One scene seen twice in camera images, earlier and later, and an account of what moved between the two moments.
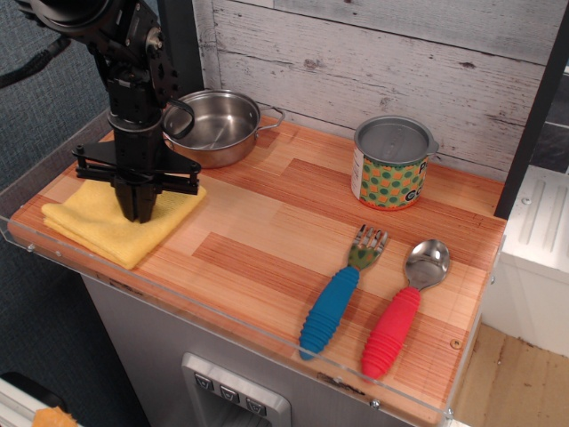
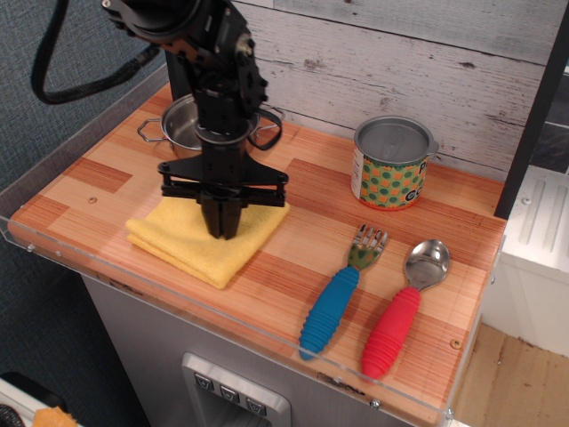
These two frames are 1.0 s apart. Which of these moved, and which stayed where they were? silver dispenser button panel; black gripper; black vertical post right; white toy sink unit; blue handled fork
Moved: black gripper
Stayed: black vertical post right; blue handled fork; white toy sink unit; silver dispenser button panel
